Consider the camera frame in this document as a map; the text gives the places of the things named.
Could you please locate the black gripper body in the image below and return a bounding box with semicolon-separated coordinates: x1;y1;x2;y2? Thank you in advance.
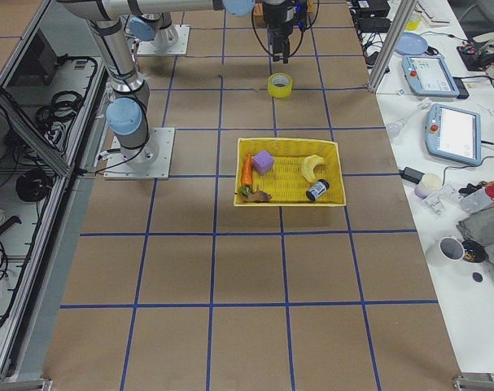
262;1;293;57

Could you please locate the yellow tape roll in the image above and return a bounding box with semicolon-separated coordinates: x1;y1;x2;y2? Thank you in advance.
267;72;293;99

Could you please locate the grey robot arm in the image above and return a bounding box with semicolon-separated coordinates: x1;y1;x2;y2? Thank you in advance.
129;2;307;64
62;1;255;168

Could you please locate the purple foam cube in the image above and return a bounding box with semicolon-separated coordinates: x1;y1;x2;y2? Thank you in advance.
252;150;274;176

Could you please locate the pale croissant bread toy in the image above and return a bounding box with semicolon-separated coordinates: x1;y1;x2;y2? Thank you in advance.
301;155;325;183

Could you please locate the blue plate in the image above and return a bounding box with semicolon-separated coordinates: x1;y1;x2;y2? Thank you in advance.
395;32;429;55

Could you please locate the orange toy carrot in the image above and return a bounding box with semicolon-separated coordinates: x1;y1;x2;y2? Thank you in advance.
241;155;253;187

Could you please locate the yellow woven tray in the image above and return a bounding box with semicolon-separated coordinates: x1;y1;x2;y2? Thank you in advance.
235;138;346;207

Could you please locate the small labelled can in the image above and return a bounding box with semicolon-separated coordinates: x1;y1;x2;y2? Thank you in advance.
305;179;330;202

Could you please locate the brown ginger root toy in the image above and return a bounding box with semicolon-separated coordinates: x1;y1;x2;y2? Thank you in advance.
240;191;272;203

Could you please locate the far teach pendant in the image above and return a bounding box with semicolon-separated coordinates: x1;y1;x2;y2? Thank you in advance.
401;55;459;98

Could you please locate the teach pendant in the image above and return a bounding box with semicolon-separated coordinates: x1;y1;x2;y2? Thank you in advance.
425;103;482;166
401;55;459;98

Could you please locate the black power adapter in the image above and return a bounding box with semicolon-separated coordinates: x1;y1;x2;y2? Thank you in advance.
399;167;425;185

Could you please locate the near teach pendant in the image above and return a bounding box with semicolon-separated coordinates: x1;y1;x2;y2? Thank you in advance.
425;103;482;166

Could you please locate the white mug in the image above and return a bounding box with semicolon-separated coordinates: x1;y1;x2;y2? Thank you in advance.
425;236;465;267

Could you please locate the aluminium frame post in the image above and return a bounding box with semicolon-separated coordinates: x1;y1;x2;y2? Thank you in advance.
367;0;417;94

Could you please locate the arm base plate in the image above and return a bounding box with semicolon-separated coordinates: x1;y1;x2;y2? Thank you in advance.
102;127;175;180
137;24;190;57

